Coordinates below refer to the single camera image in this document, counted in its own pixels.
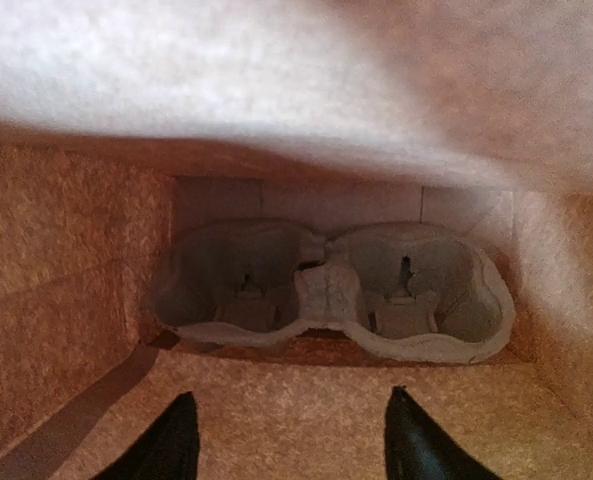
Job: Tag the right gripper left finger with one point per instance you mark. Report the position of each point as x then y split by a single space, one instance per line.
167 449

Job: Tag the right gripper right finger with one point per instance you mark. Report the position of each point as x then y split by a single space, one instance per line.
416 447

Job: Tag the cardboard cup carrier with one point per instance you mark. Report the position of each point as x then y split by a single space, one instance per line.
402 291

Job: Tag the brown paper bag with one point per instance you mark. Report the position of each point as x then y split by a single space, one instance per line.
476 115

